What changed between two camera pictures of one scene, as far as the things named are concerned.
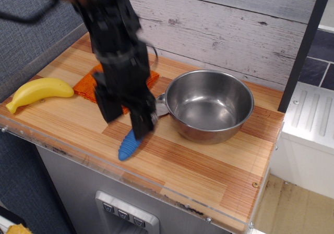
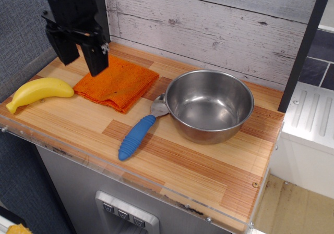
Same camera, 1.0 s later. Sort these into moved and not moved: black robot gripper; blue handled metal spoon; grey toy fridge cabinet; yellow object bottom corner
Moved: black robot gripper
Not moved: grey toy fridge cabinet; blue handled metal spoon; yellow object bottom corner
